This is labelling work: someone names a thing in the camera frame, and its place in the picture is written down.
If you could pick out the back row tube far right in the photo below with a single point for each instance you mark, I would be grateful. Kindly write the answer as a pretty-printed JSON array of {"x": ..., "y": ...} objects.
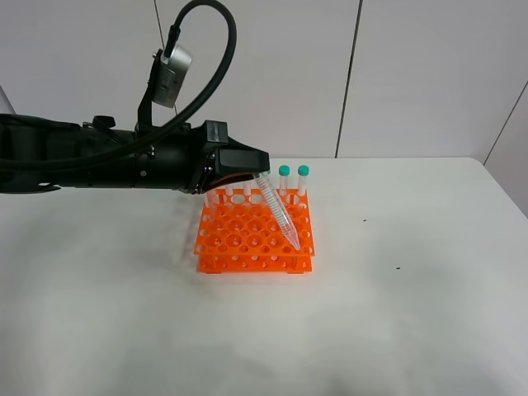
[{"x": 303, "y": 172}]

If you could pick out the orange test tube rack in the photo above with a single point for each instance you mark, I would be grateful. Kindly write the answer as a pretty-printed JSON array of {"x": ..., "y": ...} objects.
[{"x": 243, "y": 236}]

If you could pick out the second row left tube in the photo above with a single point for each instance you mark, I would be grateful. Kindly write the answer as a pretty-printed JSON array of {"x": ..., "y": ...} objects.
[{"x": 210, "y": 204}]

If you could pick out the teal capped test tube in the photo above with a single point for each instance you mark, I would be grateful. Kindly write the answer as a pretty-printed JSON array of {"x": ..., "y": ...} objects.
[{"x": 277, "y": 208}]

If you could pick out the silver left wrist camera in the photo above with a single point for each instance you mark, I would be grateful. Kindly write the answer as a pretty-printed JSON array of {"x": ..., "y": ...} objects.
[{"x": 170, "y": 74}]

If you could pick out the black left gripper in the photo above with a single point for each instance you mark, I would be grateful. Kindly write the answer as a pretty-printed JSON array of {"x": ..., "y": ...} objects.
[{"x": 202, "y": 158}]

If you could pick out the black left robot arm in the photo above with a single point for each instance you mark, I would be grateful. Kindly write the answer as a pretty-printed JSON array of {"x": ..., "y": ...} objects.
[{"x": 39, "y": 156}]

